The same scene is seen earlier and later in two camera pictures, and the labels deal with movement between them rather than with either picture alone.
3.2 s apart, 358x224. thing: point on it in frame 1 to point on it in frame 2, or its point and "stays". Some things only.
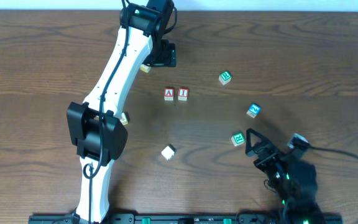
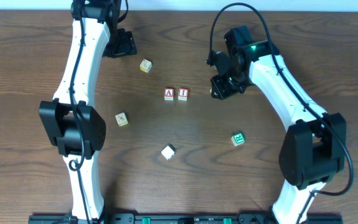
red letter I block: x=183 y=94 stays
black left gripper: x=165 y=57 to x=121 y=46
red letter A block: x=169 y=94 stays
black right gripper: x=266 y=154 to x=223 y=86
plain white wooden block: x=168 y=152 stays
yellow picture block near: x=125 y=118 stays
